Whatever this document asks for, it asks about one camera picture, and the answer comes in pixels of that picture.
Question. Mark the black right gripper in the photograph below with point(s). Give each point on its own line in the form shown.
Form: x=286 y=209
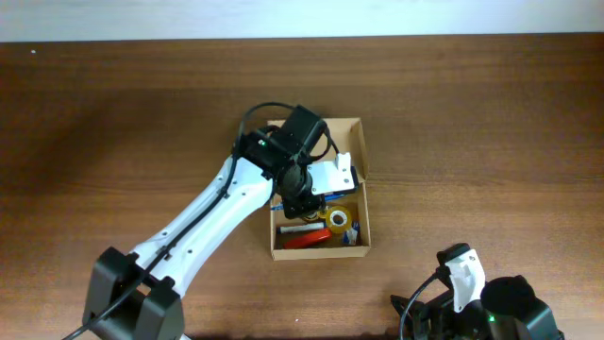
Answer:
x=426 y=313

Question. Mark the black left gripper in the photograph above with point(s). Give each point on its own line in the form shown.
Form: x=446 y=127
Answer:
x=302 y=207

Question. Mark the blue ballpoint pen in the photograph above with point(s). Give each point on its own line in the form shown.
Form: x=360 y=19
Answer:
x=328 y=198

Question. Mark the yellow adhesive tape roll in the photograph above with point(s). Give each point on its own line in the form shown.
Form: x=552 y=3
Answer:
x=338 y=219

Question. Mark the brown cardboard box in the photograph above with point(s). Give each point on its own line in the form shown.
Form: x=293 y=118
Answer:
x=347 y=134

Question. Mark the blue whiteboard marker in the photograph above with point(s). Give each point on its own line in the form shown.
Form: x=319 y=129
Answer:
x=301 y=228

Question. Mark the black yellow correction tape dispenser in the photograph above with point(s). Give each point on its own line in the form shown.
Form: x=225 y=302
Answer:
x=316 y=216

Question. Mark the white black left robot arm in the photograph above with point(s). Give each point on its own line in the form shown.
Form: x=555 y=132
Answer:
x=139 y=295

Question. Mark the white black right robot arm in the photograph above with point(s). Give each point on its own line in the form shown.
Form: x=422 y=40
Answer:
x=512 y=310

